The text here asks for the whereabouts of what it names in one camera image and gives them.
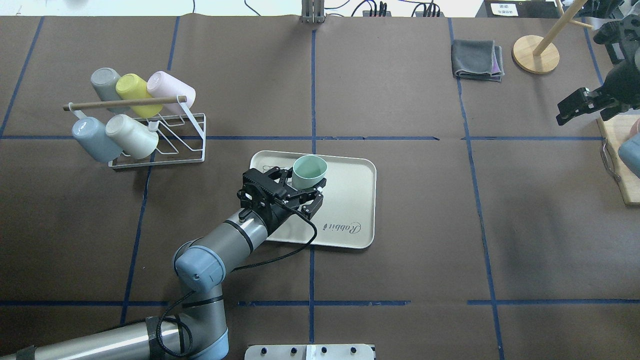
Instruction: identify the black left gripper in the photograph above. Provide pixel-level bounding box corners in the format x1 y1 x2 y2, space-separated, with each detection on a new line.
237 167 327 236

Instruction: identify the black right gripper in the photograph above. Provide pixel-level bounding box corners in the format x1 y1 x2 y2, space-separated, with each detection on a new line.
556 70 640 126

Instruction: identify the green cup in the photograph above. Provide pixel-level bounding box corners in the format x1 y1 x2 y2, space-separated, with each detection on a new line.
291 154 329 191

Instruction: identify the beige rabbit tray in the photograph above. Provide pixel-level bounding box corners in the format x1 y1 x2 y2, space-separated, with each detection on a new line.
249 150 377 249

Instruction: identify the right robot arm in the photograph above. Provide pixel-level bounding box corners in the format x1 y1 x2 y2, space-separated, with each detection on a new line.
556 63 640 126

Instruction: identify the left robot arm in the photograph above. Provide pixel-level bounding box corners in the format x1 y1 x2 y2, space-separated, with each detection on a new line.
6 166 327 360

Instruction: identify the beige cup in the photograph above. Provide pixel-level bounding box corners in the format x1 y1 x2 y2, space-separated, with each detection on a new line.
105 114 159 160

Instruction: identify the pink cup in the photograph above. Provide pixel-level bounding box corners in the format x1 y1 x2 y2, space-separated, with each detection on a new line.
146 71 197 116

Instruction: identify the yellow cup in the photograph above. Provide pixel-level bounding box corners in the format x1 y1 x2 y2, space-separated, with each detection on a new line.
115 73 163 119

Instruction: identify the blue cup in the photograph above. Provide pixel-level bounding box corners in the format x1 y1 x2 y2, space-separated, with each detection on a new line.
71 116 123 163

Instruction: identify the grey cup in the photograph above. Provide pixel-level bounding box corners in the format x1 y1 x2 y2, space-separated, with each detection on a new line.
90 67 122 101

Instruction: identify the wooden cutting board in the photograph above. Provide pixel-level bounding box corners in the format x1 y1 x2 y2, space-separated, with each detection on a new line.
597 114 640 206

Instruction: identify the wooden mug tree stand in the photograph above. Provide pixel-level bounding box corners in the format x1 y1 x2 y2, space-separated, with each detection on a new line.
511 0 594 75

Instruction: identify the grey folded cloth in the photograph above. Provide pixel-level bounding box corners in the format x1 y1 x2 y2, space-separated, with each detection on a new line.
451 39 505 83

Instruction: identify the black label box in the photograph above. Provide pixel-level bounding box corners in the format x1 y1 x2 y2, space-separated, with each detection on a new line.
475 0 560 19

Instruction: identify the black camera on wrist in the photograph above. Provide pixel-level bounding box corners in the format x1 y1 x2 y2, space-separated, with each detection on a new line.
593 14 640 66

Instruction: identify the white wire cup rack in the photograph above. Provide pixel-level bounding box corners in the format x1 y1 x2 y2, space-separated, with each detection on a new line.
62 95 207 170

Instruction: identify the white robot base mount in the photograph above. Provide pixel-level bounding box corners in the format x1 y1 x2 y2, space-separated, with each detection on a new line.
244 343 377 360

